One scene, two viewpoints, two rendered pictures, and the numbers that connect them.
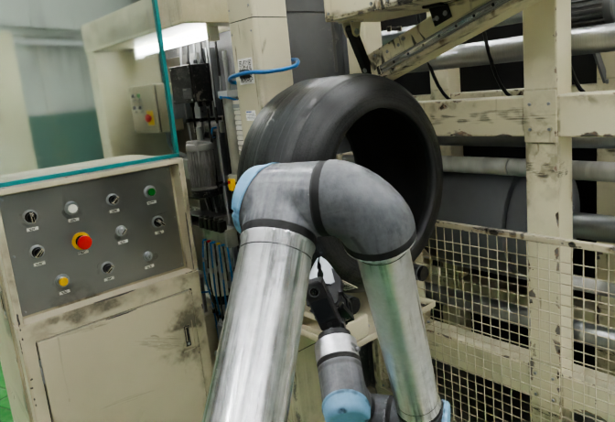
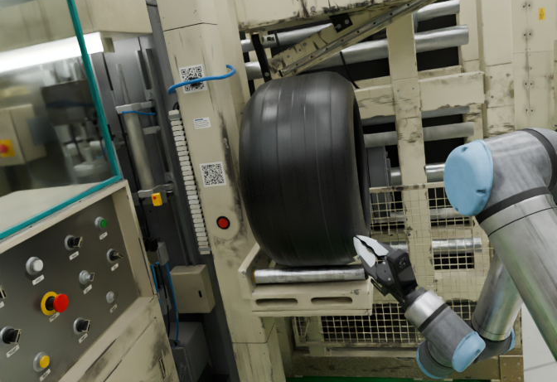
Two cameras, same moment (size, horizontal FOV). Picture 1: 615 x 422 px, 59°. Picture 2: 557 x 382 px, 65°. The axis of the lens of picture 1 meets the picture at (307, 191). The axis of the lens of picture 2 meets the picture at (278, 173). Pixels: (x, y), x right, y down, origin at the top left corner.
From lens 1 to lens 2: 0.87 m
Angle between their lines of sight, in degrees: 34
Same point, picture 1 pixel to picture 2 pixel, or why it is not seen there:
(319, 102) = (331, 97)
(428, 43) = (332, 47)
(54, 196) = (13, 256)
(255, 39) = (206, 45)
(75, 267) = (50, 339)
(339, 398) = (471, 343)
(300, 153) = (336, 143)
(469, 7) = (368, 16)
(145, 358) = not seen: outside the picture
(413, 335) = not seen: hidden behind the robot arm
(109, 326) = not seen: outside the picture
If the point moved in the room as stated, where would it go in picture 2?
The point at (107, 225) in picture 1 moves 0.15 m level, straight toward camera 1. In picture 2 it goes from (70, 275) to (108, 283)
